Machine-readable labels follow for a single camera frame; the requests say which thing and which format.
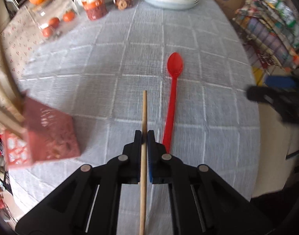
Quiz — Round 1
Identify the long bamboo chopstick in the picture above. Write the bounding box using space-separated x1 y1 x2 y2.
139 90 147 235

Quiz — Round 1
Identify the red plastic spoon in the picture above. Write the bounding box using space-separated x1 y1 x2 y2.
162 52 183 154

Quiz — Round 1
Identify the pink perforated utensil holder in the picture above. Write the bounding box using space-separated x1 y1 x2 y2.
2 96 81 169

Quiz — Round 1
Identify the grey checked tablecloth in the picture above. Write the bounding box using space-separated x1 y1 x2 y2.
7 0 261 235

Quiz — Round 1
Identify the white plate under bowl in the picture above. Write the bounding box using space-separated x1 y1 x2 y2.
144 0 199 10

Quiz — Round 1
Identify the small orange tomato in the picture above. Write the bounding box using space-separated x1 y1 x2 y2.
48 17 60 29
62 10 76 22

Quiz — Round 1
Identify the jar of red dried berries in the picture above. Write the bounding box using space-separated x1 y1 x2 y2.
77 0 109 21

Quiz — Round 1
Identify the wire rack with packages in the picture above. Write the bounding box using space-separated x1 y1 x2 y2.
233 0 299 84

